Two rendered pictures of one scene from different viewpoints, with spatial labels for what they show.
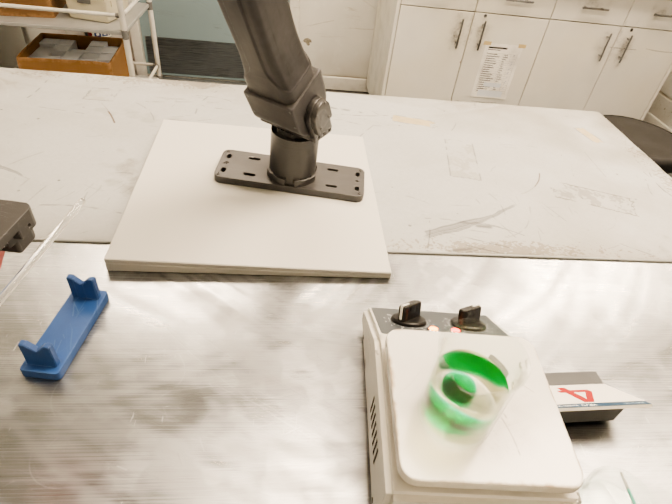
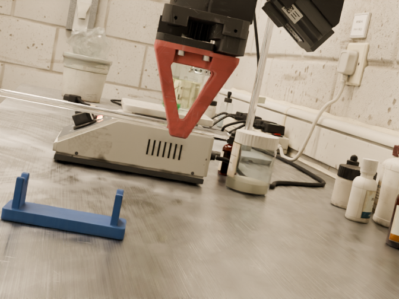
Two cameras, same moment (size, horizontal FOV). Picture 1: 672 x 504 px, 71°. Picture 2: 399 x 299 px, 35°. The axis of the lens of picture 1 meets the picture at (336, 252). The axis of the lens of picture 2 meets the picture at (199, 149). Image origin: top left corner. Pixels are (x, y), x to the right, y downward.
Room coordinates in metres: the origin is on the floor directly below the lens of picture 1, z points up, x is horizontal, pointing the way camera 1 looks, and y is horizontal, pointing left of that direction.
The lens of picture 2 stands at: (0.21, 0.76, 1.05)
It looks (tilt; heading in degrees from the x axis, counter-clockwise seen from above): 7 degrees down; 265
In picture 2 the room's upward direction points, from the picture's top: 11 degrees clockwise
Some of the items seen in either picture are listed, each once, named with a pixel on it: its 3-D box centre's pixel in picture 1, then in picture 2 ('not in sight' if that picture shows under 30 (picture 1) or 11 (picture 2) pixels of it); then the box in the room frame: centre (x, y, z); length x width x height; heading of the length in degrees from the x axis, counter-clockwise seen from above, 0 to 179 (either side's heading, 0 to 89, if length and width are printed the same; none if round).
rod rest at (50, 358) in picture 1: (64, 321); (68, 204); (0.27, 0.24, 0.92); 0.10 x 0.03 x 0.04; 1
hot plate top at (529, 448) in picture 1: (473, 401); (165, 111); (0.20, -0.11, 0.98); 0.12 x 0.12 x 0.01; 5
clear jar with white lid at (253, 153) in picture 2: not in sight; (252, 162); (0.07, -0.09, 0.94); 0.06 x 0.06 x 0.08
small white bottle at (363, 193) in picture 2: not in sight; (363, 190); (-0.07, -0.02, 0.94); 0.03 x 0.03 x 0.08
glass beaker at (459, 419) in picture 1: (466, 389); (185, 85); (0.18, -0.09, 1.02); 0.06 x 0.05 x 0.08; 153
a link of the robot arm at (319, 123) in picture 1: (295, 110); not in sight; (0.55, 0.07, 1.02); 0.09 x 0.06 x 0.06; 65
